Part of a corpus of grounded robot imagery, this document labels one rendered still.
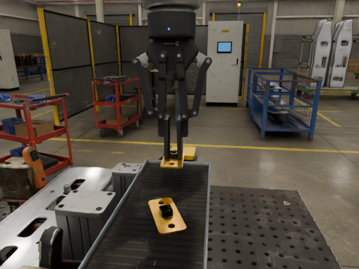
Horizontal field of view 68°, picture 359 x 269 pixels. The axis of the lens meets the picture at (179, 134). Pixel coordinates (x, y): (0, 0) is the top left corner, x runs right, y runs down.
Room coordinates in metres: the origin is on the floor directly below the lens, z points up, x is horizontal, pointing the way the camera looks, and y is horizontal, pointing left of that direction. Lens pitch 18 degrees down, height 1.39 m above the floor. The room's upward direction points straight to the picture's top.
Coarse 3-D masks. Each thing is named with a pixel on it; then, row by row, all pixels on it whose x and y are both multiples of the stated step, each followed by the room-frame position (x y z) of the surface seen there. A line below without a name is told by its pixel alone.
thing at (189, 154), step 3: (171, 147) 0.62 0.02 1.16; (174, 147) 0.62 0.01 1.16; (183, 147) 0.62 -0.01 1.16; (186, 147) 0.62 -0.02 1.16; (189, 147) 0.62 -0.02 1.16; (192, 147) 0.62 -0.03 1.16; (195, 147) 0.62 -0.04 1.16; (186, 150) 0.60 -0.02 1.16; (189, 150) 0.60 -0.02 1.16; (192, 150) 0.60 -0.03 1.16; (195, 150) 0.60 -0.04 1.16; (186, 153) 0.58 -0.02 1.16; (189, 153) 0.58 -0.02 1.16; (192, 153) 0.58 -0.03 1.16; (186, 156) 0.56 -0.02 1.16; (189, 156) 0.56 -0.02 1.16; (192, 156) 0.56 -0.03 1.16; (186, 159) 0.56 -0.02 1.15; (189, 159) 0.56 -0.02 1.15; (192, 159) 0.56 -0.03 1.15
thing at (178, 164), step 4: (172, 148) 0.49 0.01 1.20; (176, 148) 0.49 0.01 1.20; (172, 152) 0.46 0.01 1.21; (176, 152) 0.45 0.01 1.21; (184, 152) 0.47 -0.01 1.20; (168, 156) 0.44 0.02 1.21; (172, 156) 0.44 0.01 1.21; (176, 156) 0.44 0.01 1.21; (164, 160) 0.44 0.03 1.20; (168, 160) 0.44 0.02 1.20; (172, 160) 0.44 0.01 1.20; (176, 160) 0.44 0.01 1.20; (180, 160) 0.44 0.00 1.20; (160, 164) 0.42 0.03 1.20; (164, 164) 0.42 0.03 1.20; (168, 164) 0.42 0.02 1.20; (176, 164) 0.42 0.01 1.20; (180, 164) 0.42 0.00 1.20; (176, 168) 0.41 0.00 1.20; (180, 168) 0.41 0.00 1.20
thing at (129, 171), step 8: (120, 168) 0.71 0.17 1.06; (128, 168) 0.71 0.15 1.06; (136, 168) 0.71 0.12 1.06; (112, 176) 0.69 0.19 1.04; (120, 176) 0.69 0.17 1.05; (128, 176) 0.68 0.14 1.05; (112, 184) 0.69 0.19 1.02; (120, 184) 0.69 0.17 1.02; (128, 184) 0.68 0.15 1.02; (120, 192) 0.69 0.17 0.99; (120, 200) 0.69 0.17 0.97
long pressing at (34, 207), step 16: (64, 176) 0.78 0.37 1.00; (80, 176) 0.78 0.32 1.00; (96, 176) 0.78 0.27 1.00; (48, 192) 0.68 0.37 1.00; (32, 208) 0.60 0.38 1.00; (0, 224) 0.54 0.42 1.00; (16, 224) 0.53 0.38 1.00; (48, 224) 0.53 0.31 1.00; (0, 240) 0.48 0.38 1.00; (16, 240) 0.48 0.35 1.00; (32, 240) 0.48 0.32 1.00; (16, 256) 0.43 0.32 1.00; (32, 256) 0.43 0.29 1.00
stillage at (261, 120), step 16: (272, 80) 4.06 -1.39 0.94; (288, 80) 4.03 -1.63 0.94; (304, 80) 4.03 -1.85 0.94; (320, 80) 3.99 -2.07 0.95; (256, 96) 4.85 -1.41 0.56; (256, 112) 5.21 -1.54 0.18; (272, 112) 4.64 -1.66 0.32; (288, 112) 4.23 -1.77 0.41; (304, 112) 4.46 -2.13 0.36; (272, 128) 4.05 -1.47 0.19; (288, 128) 4.05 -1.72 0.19; (304, 128) 4.16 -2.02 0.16
